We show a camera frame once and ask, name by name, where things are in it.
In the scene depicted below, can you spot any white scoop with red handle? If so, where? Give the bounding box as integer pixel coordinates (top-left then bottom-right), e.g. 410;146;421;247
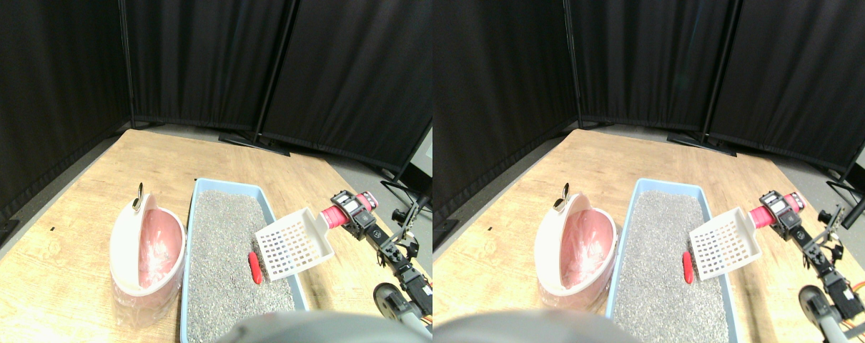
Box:
254;192;378;281
689;193;805;281

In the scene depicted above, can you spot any black curtain stand foot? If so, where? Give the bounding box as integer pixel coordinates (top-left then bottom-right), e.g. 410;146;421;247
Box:
381;179;433;215
666;132;737;157
826;177;865;209
432;218;460;249
218;131;291;157

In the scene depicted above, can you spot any blue litter tray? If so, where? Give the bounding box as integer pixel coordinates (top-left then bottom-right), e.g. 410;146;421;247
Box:
180;178;312;343
604;178;741;343

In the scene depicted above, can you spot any white bin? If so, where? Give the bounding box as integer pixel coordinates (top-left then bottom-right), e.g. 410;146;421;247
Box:
534;182;618;309
109;182;187;319

